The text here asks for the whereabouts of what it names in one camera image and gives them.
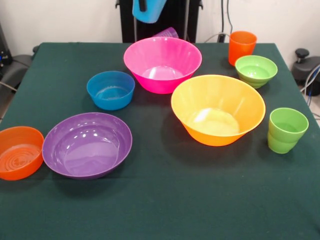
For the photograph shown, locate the blue plastic cup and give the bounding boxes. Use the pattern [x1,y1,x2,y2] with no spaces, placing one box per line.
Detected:
[131,0,167,25]

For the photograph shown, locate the purple plastic cup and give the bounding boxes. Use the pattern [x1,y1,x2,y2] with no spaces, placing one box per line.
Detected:
[152,26,180,40]

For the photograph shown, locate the pink plastic bowl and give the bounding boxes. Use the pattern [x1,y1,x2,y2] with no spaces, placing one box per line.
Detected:
[123,36,203,95]

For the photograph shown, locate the green plastic bowl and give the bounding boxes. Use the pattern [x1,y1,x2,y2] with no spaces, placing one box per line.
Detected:
[234,55,279,89]

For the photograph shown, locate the yellow plastic bowl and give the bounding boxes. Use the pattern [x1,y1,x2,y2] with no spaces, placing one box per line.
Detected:
[170,74,266,147]

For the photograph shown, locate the purple plastic bowl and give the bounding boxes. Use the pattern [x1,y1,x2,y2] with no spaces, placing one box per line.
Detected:
[41,112,133,181]

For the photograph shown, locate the orange plastic bowl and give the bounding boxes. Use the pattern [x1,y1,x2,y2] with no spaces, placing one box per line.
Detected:
[0,126,45,182]

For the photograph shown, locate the blue plastic bowl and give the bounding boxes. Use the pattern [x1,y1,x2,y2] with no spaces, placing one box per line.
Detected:
[86,70,136,111]

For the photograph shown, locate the orange plastic cup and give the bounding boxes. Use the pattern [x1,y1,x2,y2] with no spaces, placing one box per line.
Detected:
[228,31,258,66]

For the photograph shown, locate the grey chair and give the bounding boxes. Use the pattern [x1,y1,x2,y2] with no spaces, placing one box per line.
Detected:
[0,53,33,93]

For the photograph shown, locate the dark equipment box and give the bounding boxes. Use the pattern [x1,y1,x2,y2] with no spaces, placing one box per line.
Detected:
[0,22,13,69]

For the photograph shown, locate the dark green tablecloth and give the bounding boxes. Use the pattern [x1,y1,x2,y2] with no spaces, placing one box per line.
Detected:
[0,42,320,240]

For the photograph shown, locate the green plastic cup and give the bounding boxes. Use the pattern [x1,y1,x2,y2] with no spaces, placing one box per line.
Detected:
[267,107,310,154]

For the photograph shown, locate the black hanging cable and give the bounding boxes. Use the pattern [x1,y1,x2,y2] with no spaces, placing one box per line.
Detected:
[221,0,226,33]
[225,0,235,35]

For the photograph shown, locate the grey cable with plug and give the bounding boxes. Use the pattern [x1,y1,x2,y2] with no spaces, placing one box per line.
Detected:
[203,31,231,44]

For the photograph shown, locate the blue and white cables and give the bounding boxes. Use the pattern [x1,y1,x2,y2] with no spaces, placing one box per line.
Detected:
[299,63,320,106]

